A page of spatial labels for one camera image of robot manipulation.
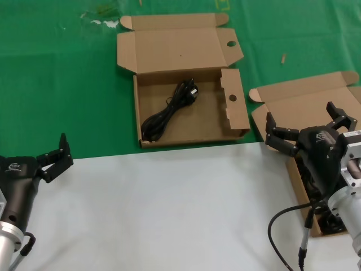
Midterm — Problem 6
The open cardboard box with round holes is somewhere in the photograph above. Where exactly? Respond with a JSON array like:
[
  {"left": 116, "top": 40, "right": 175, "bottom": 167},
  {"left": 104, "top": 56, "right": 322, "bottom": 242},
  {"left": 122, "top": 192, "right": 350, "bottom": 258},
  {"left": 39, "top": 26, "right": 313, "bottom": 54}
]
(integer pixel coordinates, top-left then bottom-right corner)
[{"left": 117, "top": 12, "right": 252, "bottom": 149}]

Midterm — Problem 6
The silver right wrist bracket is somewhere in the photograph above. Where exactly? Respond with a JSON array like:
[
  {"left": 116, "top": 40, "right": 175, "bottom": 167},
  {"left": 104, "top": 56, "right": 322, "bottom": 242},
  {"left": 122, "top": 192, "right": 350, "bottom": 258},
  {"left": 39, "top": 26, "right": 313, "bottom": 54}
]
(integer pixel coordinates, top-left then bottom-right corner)
[{"left": 337, "top": 129, "right": 361, "bottom": 189}]

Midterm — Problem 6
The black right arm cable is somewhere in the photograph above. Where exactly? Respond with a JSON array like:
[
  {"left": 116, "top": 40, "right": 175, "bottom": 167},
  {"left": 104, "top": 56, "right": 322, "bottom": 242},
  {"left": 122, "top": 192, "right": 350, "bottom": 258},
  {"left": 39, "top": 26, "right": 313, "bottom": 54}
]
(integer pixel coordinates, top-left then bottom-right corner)
[{"left": 267, "top": 197, "right": 330, "bottom": 271}]

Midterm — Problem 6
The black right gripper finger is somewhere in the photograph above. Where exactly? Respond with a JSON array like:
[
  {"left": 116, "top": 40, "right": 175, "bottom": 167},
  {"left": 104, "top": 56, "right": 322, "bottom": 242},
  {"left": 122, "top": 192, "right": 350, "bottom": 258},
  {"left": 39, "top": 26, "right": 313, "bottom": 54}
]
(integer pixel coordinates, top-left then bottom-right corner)
[
  {"left": 326, "top": 102, "right": 358, "bottom": 132},
  {"left": 265, "top": 112, "right": 300, "bottom": 158}
]

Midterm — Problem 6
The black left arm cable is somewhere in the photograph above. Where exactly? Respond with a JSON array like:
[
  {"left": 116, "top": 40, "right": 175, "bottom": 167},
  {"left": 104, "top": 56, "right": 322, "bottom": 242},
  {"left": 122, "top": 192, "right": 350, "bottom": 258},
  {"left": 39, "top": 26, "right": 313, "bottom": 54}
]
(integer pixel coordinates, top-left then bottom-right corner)
[{"left": 10, "top": 231, "right": 37, "bottom": 269}]

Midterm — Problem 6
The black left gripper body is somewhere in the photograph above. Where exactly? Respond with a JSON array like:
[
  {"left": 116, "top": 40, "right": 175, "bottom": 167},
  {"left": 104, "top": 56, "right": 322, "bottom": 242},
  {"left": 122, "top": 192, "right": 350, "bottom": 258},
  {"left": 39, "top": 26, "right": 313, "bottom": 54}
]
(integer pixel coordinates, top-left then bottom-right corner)
[{"left": 0, "top": 154, "right": 43, "bottom": 229}]

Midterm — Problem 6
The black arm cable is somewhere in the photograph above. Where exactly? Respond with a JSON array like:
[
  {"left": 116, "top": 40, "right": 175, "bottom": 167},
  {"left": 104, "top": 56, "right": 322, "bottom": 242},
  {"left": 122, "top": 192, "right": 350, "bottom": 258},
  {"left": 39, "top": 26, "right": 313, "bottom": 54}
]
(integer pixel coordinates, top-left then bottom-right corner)
[
  {"left": 10, "top": 231, "right": 37, "bottom": 269},
  {"left": 267, "top": 197, "right": 330, "bottom": 271}
]

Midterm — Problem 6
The open cardboard box holding cables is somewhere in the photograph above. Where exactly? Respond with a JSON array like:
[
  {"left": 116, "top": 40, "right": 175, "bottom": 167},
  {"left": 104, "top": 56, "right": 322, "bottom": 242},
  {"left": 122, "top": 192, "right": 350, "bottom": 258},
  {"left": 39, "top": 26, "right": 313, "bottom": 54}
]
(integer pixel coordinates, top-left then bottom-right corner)
[{"left": 248, "top": 71, "right": 361, "bottom": 237}]

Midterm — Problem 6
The green table cloth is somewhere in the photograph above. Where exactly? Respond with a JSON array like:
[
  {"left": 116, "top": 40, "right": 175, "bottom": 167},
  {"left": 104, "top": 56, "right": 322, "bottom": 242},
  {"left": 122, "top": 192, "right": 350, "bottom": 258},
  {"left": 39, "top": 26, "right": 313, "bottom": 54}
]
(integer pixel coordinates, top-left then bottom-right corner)
[{"left": 0, "top": 0, "right": 361, "bottom": 160}]

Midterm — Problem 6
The black power cable bundle with plug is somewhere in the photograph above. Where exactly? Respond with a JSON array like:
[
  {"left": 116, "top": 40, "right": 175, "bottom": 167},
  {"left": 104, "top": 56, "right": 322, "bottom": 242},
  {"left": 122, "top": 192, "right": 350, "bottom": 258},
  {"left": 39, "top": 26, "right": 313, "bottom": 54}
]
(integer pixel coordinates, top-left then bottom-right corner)
[{"left": 140, "top": 78, "right": 200, "bottom": 142}]

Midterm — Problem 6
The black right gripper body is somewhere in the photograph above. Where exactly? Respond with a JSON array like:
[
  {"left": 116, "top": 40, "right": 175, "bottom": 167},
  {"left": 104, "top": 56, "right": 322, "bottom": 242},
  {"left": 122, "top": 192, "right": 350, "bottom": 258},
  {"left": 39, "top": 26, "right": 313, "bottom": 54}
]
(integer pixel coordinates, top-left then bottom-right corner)
[{"left": 295, "top": 126, "right": 344, "bottom": 198}]

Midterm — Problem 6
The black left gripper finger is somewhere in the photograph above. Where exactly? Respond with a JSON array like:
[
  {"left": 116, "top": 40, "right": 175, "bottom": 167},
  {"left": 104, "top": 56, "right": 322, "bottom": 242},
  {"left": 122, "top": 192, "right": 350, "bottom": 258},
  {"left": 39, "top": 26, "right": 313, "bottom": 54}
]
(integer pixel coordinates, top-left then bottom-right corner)
[{"left": 36, "top": 133, "right": 74, "bottom": 185}]

